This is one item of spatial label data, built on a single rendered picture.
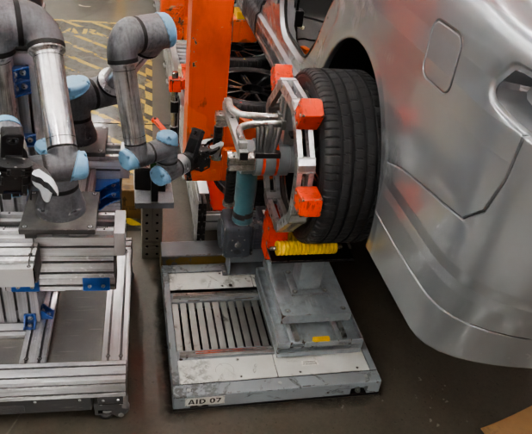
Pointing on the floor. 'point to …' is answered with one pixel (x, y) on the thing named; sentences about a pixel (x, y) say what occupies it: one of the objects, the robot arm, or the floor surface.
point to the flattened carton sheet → (528, 420)
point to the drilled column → (151, 232)
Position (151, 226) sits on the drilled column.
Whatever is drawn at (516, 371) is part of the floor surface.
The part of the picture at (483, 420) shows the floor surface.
